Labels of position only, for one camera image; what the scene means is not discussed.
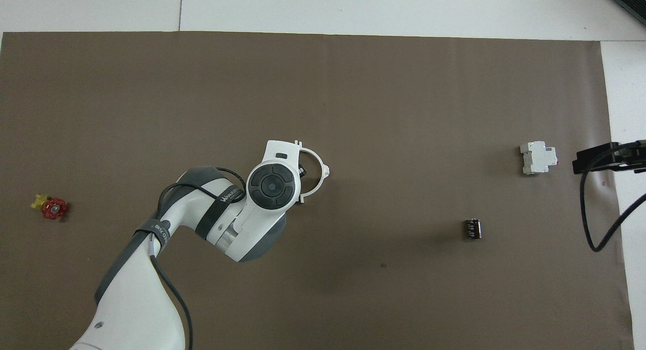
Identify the red yellow valve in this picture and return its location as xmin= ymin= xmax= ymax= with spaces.
xmin=30 ymin=193 xmax=69 ymax=220

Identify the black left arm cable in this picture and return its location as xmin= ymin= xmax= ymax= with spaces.
xmin=149 ymin=167 xmax=248 ymax=350

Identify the brown paper table mat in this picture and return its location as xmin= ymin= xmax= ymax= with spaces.
xmin=0 ymin=31 xmax=635 ymax=350

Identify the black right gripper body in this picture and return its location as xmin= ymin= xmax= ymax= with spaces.
xmin=631 ymin=139 xmax=646 ymax=175

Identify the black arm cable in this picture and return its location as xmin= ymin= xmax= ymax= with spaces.
xmin=579 ymin=143 xmax=646 ymax=253
xmin=149 ymin=167 xmax=248 ymax=350

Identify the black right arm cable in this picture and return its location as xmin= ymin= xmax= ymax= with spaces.
xmin=579 ymin=143 xmax=646 ymax=253

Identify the white circuit breaker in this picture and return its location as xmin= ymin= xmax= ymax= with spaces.
xmin=520 ymin=141 xmax=558 ymax=176

